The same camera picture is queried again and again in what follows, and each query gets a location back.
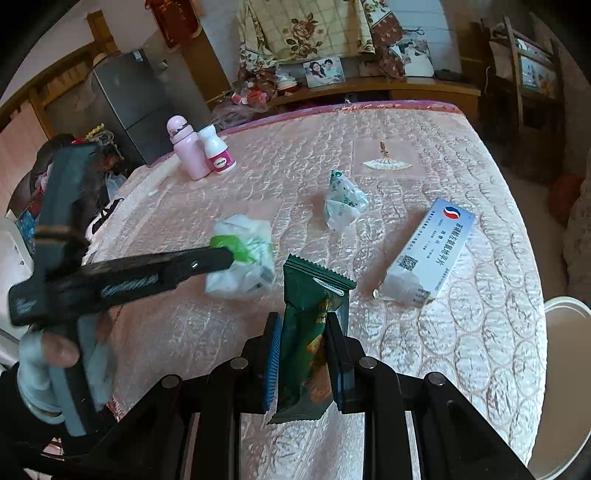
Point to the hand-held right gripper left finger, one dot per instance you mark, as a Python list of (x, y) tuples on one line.
[(272, 360)]

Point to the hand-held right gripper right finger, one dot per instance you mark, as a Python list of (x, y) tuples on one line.
[(341, 369)]

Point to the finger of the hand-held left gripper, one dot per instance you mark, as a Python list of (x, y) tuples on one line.
[(194, 267)]

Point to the green snack packet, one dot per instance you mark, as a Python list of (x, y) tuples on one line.
[(304, 323)]

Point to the white green plastic bag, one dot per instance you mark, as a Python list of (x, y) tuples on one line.
[(249, 277)]

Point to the white plastic bin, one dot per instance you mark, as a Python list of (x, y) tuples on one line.
[(568, 392)]

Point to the person's left hand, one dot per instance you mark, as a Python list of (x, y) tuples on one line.
[(57, 353)]

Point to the pink insulated bottle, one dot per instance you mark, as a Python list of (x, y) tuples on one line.
[(191, 157)]

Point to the white pill bottle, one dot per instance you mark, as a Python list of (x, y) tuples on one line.
[(217, 152)]

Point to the grey refrigerator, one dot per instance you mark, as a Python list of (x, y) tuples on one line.
[(134, 101)]

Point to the white blue medicine box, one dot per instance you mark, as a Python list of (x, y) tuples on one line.
[(429, 249)]

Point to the crumpled green white plastic wrapper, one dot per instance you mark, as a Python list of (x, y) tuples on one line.
[(341, 207)]

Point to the pile of colourful clutter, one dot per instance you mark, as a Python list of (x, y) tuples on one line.
[(258, 87)]

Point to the red hanging ornament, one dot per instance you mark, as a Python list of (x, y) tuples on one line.
[(173, 18)]

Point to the framed couple photo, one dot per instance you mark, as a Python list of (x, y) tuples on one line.
[(324, 72)]

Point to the floral patterned cloth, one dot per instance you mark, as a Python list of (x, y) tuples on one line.
[(304, 27)]

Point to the red bag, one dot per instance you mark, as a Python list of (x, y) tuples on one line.
[(568, 198)]

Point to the wooden desk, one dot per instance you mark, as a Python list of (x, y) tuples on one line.
[(415, 87)]

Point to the wedding photo print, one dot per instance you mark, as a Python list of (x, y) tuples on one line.
[(415, 57)]

